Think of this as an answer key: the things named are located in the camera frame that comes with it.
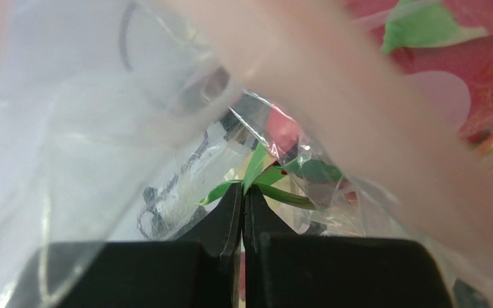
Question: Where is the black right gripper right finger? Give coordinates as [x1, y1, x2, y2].
[243, 186, 453, 307]

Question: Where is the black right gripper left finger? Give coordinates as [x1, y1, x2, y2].
[8, 183, 243, 307]

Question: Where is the clear zip top bag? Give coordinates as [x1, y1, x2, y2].
[0, 1, 493, 307]

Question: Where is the fake pink dragon fruit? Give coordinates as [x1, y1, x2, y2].
[187, 1, 493, 210]

